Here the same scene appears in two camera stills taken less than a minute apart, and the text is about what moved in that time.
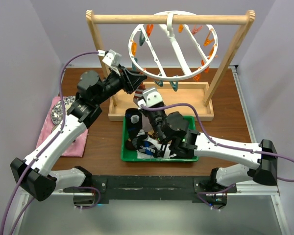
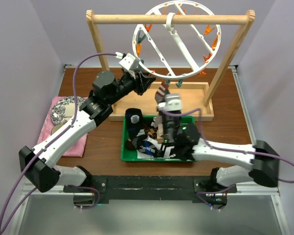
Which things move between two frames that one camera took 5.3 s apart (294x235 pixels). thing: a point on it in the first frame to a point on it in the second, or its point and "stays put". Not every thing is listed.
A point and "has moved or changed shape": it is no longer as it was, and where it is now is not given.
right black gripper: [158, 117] to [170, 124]
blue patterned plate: [56, 113] stays put
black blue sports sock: [134, 123] stays put
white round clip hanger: [171, 52] has moved or changed shape
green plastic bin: [127, 155] stays put
